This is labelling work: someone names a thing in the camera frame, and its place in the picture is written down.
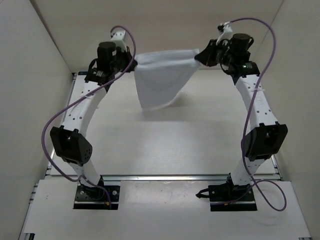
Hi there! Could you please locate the black cable at right base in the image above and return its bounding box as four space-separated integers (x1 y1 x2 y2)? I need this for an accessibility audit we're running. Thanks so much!
195 183 228 200

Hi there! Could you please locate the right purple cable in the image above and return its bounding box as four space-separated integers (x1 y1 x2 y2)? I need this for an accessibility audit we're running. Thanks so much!
227 17 288 212

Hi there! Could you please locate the purple cable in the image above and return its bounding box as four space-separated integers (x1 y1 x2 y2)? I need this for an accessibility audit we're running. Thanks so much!
41 25 138 182
227 17 288 212

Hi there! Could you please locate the white skirt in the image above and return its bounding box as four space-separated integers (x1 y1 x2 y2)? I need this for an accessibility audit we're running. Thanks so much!
134 49 201 110

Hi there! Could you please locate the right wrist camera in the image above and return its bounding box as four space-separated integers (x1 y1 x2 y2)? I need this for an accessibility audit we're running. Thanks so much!
216 21 233 45

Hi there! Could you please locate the aluminium front rail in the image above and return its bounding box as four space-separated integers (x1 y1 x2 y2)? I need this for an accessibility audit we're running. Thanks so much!
102 174 227 182

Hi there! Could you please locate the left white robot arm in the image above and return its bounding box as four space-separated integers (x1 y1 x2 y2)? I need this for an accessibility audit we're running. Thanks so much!
50 40 137 199

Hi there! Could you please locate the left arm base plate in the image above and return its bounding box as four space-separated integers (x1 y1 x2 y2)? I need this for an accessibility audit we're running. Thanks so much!
73 181 121 210

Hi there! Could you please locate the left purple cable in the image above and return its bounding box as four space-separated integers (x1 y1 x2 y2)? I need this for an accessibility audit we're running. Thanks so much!
41 25 138 182

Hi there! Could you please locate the left blue corner label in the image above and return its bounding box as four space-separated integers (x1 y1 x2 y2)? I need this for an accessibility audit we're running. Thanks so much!
77 71 88 76

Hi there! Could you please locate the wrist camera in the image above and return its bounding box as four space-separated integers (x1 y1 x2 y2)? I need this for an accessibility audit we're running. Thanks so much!
216 21 233 45
110 30 127 52

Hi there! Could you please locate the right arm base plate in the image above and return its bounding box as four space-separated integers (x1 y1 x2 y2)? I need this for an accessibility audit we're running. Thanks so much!
208 182 258 212

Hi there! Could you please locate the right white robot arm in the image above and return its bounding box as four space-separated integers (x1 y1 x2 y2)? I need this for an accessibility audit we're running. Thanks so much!
195 33 288 200

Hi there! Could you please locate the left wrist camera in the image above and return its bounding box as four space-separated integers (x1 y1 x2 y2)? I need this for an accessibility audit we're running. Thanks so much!
110 30 127 52

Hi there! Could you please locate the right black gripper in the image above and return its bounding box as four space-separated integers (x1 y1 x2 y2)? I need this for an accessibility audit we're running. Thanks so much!
194 40 235 69

